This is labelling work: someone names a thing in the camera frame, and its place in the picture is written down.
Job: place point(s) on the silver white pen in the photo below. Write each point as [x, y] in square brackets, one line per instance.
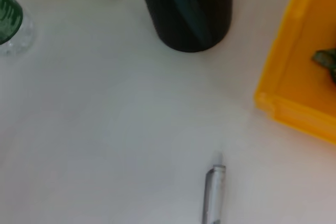
[214, 192]

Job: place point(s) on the green plastic wrapper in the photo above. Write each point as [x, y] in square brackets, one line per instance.
[326, 60]

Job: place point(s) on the clear green-label water bottle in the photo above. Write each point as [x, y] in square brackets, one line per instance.
[10, 27]

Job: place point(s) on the black mesh pen holder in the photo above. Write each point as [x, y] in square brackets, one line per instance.
[189, 16]

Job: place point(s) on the yellow plastic bin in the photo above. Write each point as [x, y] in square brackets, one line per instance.
[296, 77]

